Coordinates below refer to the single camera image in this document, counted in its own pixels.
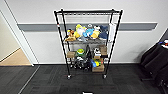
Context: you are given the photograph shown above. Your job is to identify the green and yellow bowl toy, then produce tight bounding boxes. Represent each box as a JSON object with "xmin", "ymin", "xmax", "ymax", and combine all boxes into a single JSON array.
[{"xmin": 75, "ymin": 48, "xmax": 86, "ymax": 57}]

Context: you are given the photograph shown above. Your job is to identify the black pointed bag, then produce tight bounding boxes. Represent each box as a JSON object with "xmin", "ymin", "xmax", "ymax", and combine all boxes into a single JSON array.
[{"xmin": 84, "ymin": 44, "xmax": 93, "ymax": 61}]

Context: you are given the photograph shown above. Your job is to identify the grey plush toy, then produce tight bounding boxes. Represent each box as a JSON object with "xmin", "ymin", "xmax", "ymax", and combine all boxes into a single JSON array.
[{"xmin": 77, "ymin": 35, "xmax": 89, "ymax": 43}]

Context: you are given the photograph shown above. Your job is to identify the small brown cardboard box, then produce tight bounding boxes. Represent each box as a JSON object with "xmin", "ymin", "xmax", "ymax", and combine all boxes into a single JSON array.
[{"xmin": 66, "ymin": 50, "xmax": 77, "ymax": 59}]

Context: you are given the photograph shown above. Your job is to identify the light blue plush toy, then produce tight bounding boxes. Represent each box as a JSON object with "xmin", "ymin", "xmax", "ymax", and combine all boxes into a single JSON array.
[{"xmin": 82, "ymin": 27, "xmax": 96, "ymax": 39}]

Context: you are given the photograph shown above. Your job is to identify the yellow plush toy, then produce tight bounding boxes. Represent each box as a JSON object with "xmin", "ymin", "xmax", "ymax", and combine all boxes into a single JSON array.
[{"xmin": 74, "ymin": 23, "xmax": 87, "ymax": 40}]

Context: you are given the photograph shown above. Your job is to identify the brown plush toy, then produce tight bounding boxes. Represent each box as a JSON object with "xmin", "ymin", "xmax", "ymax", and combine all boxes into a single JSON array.
[{"xmin": 65, "ymin": 28, "xmax": 77, "ymax": 43}]

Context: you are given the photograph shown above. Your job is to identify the yellow and white plush duck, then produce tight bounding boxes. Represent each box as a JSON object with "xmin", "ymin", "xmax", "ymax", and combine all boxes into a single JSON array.
[{"xmin": 90, "ymin": 25, "xmax": 102, "ymax": 40}]

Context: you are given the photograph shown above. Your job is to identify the stacked brown cardboard boxes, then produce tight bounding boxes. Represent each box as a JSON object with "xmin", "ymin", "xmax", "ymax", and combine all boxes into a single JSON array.
[{"xmin": 99, "ymin": 45, "xmax": 109, "ymax": 57}]

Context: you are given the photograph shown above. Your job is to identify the blue yellow green toy pack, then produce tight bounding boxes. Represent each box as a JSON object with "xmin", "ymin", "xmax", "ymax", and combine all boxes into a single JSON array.
[{"xmin": 90, "ymin": 58, "xmax": 104, "ymax": 68}]

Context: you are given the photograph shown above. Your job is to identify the navy blue plush shark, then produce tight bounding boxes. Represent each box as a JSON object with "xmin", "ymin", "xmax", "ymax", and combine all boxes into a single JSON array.
[{"xmin": 98, "ymin": 24, "xmax": 110, "ymax": 42}]

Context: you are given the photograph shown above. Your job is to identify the flat white box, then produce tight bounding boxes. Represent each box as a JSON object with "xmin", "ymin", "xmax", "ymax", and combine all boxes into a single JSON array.
[{"xmin": 107, "ymin": 22, "xmax": 117, "ymax": 44}]

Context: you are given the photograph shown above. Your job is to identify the black chair with clutter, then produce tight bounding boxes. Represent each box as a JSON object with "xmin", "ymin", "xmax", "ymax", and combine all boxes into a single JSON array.
[{"xmin": 139, "ymin": 28, "xmax": 168, "ymax": 90}]

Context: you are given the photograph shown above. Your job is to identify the black wire shelf rack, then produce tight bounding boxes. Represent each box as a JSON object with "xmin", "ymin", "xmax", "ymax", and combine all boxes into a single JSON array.
[{"xmin": 53, "ymin": 8, "xmax": 124, "ymax": 80}]

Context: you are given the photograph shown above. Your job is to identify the long grey wall band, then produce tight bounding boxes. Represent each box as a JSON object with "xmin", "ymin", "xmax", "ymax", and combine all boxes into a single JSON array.
[{"xmin": 17, "ymin": 22, "xmax": 159, "ymax": 33}]

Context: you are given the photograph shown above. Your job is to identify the white door frame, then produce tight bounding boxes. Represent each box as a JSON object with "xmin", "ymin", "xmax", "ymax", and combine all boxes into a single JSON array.
[{"xmin": 0, "ymin": 0, "xmax": 40, "ymax": 66}]

